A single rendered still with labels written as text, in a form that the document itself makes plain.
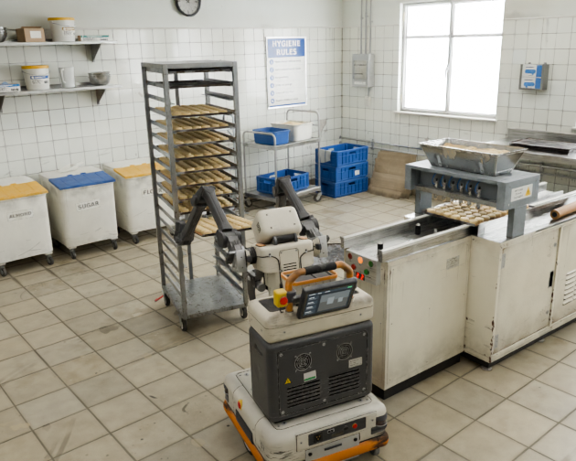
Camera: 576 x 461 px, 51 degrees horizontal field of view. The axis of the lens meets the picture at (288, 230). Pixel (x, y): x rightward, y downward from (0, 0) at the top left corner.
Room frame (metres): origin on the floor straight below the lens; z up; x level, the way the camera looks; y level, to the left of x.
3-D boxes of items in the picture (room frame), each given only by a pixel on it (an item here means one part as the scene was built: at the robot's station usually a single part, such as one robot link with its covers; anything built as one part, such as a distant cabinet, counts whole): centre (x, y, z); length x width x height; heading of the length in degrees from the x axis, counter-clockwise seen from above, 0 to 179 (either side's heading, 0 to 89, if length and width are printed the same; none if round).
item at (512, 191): (3.51, -1.09, 1.01); 0.72 x 0.33 x 0.34; 36
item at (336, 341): (2.53, -0.08, 0.59); 0.55 x 0.34 x 0.83; 114
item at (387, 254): (3.46, -1.27, 0.87); 2.01 x 0.03 x 0.07; 126
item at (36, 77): (5.76, 2.31, 1.67); 0.25 x 0.24 x 0.21; 130
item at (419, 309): (3.21, -0.69, 0.45); 0.70 x 0.34 x 0.90; 126
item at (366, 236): (3.70, -1.10, 0.87); 2.01 x 0.03 x 0.07; 126
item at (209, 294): (4.14, 0.65, 0.93); 0.64 x 0.51 x 1.78; 24
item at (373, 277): (3.00, -0.40, 0.77); 0.24 x 0.04 x 0.14; 36
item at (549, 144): (5.77, -2.55, 0.93); 0.60 x 0.40 x 0.01; 41
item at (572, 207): (3.68, -1.81, 0.87); 0.40 x 0.06 x 0.06; 131
